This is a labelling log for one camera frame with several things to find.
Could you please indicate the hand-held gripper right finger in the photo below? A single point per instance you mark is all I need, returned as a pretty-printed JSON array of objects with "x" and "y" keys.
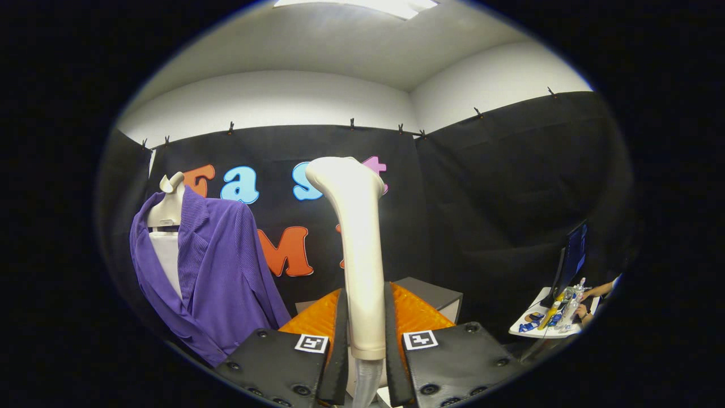
[{"x": 392, "y": 345}]

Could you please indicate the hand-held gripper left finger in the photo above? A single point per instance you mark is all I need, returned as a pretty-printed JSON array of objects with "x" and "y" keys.
[{"x": 341, "y": 345}]

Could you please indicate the white garment steamer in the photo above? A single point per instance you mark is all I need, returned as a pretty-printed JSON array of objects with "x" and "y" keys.
[{"x": 359, "y": 243}]

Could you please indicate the grey cabinet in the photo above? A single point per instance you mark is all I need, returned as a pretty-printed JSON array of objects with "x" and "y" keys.
[{"x": 436, "y": 294}]

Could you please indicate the white side desk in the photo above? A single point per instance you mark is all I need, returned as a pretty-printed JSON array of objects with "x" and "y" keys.
[{"x": 524, "y": 331}]

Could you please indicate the yellow bottle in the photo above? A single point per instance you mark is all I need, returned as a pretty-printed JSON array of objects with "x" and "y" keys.
[{"x": 550, "y": 311}]

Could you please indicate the clear plastic bottle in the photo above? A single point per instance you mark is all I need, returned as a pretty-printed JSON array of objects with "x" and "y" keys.
[{"x": 571, "y": 306}]

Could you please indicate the computer monitor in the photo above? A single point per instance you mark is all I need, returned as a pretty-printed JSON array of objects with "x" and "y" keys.
[{"x": 573, "y": 260}]

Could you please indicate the white mannequin torso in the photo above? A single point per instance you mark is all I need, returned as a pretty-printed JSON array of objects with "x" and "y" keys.
[{"x": 165, "y": 212}]

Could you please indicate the row of black clips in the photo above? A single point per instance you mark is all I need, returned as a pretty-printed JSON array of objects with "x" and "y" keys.
[{"x": 230, "y": 128}]

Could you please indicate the ceiling light panel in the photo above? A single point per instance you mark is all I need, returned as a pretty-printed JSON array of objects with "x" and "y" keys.
[{"x": 368, "y": 5}]

